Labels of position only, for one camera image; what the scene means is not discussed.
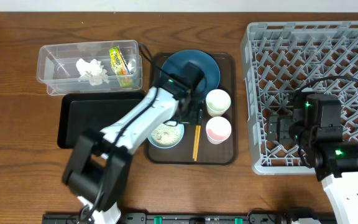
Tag left wooden chopstick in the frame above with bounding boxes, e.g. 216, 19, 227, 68
192, 125, 200, 161

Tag black food waste tray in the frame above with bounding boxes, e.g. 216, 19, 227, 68
57, 91, 145, 149

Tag light blue bowl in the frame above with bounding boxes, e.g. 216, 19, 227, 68
147, 121, 185, 149

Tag right wooden chopstick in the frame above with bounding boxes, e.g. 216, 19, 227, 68
193, 125, 201, 162

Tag grey dishwasher rack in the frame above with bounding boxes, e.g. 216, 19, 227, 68
241, 21, 358, 175

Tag white cup green inside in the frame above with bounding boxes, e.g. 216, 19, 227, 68
206, 89, 231, 117

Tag green yellow snack wrapper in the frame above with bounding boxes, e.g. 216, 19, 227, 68
109, 47, 135, 88

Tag clear plastic waste bin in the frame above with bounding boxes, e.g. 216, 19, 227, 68
37, 40, 142, 95

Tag brown serving tray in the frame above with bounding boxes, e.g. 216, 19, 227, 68
144, 52, 238, 166

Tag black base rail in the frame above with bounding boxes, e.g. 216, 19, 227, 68
41, 212, 337, 224

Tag crumpled white tissue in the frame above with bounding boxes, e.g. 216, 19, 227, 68
76, 58, 109, 86

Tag white rice food waste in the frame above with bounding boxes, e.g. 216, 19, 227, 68
151, 124, 181, 147

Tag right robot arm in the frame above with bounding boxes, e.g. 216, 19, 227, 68
267, 90, 358, 223

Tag dark blue plate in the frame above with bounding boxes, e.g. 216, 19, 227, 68
162, 50, 221, 101

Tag wooden chopstick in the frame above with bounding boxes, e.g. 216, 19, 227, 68
193, 125, 201, 162
192, 125, 200, 161

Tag white cup pink inside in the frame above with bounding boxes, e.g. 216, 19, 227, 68
206, 116, 232, 144

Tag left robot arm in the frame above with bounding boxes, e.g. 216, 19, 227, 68
62, 78, 209, 223

